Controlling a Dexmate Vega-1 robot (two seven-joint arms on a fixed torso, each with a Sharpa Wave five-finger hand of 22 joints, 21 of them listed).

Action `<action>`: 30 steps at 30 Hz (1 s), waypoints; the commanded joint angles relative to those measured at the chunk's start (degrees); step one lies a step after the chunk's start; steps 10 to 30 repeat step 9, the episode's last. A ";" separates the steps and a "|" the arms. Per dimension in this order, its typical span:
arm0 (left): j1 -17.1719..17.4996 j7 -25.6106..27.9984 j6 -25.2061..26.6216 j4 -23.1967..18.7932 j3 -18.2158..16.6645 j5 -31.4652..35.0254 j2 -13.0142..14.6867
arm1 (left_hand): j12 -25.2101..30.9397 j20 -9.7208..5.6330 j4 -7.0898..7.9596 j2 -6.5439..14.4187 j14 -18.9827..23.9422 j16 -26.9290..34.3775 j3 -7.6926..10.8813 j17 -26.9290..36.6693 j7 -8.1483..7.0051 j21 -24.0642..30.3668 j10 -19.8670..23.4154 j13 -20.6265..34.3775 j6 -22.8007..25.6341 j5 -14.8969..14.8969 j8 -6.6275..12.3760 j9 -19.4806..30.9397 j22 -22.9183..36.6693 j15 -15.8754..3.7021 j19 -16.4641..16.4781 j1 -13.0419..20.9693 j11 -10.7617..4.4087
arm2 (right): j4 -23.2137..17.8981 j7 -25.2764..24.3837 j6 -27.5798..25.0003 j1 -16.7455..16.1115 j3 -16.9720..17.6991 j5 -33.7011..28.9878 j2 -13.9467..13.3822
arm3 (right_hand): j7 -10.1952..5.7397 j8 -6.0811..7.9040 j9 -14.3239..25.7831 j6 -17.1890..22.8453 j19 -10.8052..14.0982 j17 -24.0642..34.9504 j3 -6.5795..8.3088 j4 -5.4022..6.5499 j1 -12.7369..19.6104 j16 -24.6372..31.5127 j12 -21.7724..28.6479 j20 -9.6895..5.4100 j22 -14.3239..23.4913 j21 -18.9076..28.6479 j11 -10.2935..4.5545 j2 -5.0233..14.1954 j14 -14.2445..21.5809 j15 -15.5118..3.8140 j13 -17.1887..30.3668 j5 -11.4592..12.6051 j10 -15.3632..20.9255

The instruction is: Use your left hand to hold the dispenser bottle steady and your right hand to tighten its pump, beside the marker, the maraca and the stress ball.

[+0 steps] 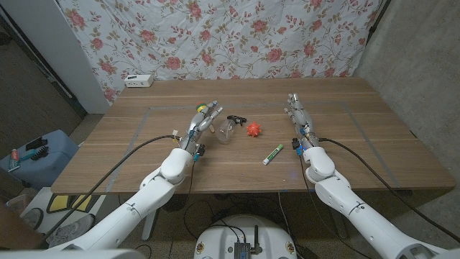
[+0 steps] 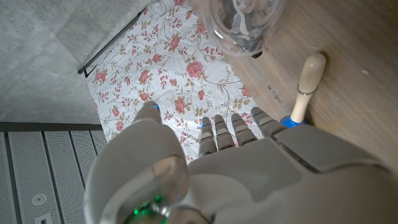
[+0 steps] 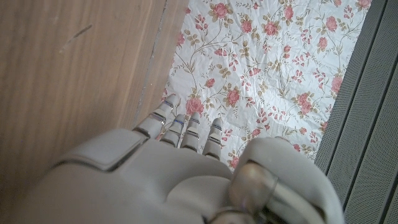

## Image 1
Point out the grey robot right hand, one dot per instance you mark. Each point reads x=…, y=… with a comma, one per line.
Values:
x=302, y=120

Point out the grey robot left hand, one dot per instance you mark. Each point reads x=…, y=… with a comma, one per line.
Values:
x=197, y=126

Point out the clear plastic dispenser bottle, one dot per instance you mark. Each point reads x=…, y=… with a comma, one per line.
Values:
x=225, y=131

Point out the black pump head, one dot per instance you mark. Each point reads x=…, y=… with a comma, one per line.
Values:
x=237, y=119

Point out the white robot shoulder cover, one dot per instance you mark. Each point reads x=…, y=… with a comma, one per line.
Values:
x=72, y=254

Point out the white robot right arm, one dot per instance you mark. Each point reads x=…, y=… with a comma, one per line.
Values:
x=359, y=216

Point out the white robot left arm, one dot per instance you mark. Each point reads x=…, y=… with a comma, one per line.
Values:
x=143, y=201

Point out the multicoloured wooden maraca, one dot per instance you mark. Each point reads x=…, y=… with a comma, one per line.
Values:
x=201, y=106

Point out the green and white marker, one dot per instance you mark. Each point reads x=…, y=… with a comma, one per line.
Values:
x=273, y=154

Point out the red spiky stress ball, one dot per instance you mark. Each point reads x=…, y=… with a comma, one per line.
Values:
x=253, y=129

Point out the white power strip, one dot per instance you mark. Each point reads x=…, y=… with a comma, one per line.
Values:
x=138, y=81

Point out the floral backdrop cloth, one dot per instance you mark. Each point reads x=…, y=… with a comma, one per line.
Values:
x=223, y=36

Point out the grey table leg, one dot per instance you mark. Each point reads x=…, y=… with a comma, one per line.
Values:
x=338, y=223

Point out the white table leg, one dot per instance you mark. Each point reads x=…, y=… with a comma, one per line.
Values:
x=149, y=224

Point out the white robot torso base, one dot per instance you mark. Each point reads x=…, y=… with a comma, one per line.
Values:
x=223, y=237

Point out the black backdrop stand pole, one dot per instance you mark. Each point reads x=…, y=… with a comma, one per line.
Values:
x=375, y=21

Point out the black antenna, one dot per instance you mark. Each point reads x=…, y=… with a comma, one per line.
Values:
x=256, y=239

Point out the grey computer module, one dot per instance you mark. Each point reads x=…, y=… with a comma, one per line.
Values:
x=242, y=250

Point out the yellow and black floor item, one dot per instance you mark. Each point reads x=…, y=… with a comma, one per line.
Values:
x=68, y=203

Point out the blue storage box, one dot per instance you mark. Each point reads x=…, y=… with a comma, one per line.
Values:
x=50, y=165

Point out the black hair brush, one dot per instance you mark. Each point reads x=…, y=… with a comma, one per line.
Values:
x=40, y=153

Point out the black flat clip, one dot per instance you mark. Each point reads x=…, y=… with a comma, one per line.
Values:
x=36, y=143

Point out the grey floor slipper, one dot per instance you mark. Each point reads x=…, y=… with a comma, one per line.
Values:
x=72, y=230
x=34, y=217

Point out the red toothpaste tube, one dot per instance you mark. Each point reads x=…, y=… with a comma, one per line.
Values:
x=14, y=158

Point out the person's bare limb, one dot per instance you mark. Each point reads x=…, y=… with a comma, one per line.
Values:
x=16, y=230

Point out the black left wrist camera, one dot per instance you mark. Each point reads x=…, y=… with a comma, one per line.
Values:
x=200, y=150

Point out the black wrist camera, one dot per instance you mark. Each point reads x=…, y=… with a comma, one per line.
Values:
x=200, y=150
x=295, y=144

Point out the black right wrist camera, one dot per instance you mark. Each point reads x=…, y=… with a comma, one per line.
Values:
x=295, y=144

